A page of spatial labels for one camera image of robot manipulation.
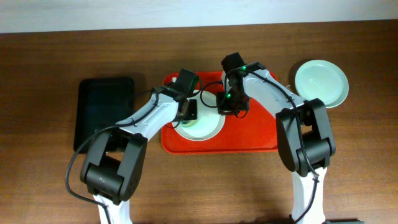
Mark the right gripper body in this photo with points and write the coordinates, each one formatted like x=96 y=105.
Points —
x=232 y=107

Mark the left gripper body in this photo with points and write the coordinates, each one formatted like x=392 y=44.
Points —
x=189 y=109

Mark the green yellow sponge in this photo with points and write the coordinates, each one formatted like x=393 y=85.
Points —
x=187 y=124

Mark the white plate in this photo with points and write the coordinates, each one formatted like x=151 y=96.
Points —
x=209 y=121

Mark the light green plate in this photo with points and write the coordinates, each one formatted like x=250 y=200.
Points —
x=323 y=80

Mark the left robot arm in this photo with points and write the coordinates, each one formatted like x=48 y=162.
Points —
x=113 y=164

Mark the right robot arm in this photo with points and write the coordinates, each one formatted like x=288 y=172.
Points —
x=304 y=137

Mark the red plastic tray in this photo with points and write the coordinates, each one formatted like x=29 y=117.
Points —
x=256 y=132

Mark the black plastic tray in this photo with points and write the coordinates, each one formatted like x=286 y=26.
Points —
x=102 y=102

